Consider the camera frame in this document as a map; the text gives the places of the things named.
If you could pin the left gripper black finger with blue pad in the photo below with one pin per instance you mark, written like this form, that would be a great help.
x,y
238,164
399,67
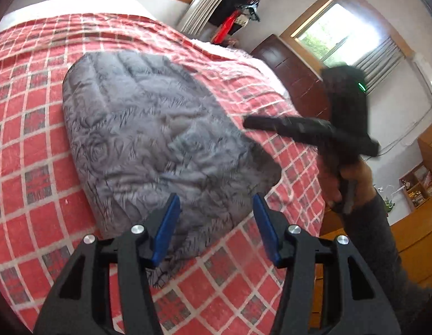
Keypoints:
x,y
328,287
80,299

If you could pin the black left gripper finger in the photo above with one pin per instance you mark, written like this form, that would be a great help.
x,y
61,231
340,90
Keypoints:
x,y
299,129

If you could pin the grey quilted down jacket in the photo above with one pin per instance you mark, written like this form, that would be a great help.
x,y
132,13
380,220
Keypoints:
x,y
142,128

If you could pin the dark grey sleeve forearm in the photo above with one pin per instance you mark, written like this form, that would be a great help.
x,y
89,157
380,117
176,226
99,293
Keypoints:
x,y
370,232

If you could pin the coat rack with clothes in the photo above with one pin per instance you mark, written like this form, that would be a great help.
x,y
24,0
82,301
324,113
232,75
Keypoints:
x,y
231,16

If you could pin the person's right hand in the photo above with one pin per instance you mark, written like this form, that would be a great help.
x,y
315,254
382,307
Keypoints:
x,y
358,172

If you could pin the dark wooden headboard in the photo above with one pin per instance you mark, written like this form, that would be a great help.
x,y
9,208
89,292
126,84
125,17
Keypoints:
x,y
305,89

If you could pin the grey striped curtain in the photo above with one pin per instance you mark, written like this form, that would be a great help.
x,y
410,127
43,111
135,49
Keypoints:
x,y
379,63

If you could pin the wooden shelf cabinet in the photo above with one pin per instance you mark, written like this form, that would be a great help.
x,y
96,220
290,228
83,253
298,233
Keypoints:
x,y
413,236

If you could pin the red plaid bed blanket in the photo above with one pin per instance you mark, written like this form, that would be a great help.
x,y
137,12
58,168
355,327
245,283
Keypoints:
x,y
231,288

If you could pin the small wooden framed window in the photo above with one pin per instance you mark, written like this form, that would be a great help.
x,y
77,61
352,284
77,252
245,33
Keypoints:
x,y
334,32

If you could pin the white window curtain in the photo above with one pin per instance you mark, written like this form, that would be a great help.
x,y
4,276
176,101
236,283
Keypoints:
x,y
197,15

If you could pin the white mattress sheet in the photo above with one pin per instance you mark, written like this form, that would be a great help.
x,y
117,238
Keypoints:
x,y
165,11

